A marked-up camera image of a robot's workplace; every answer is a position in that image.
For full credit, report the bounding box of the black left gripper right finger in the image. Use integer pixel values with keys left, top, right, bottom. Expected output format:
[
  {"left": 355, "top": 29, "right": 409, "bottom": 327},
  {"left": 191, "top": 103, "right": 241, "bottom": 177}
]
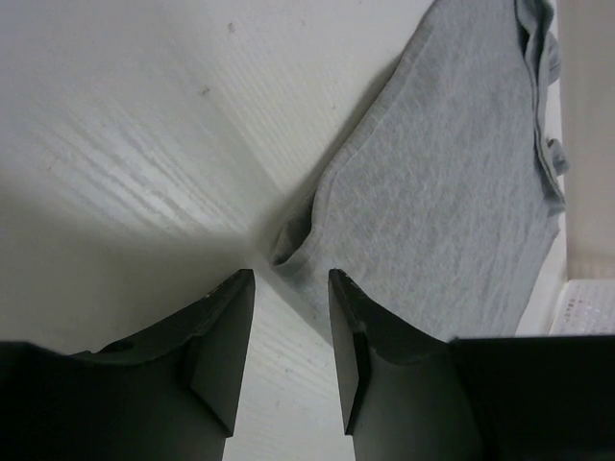
[{"left": 329, "top": 269, "right": 614, "bottom": 460}]

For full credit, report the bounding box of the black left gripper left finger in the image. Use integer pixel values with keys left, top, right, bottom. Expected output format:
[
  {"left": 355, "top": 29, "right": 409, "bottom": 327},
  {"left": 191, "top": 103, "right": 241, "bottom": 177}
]
[{"left": 1, "top": 269, "right": 254, "bottom": 460}]

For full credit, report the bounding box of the grey tank top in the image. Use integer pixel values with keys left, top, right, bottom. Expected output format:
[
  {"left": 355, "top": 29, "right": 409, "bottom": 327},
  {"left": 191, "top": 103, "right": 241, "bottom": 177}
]
[{"left": 272, "top": 1, "right": 568, "bottom": 340}]

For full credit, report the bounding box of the white plastic basket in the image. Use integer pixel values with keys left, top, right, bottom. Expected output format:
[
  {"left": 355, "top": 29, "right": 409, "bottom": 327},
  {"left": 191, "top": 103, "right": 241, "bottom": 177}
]
[{"left": 549, "top": 279, "right": 615, "bottom": 335}]

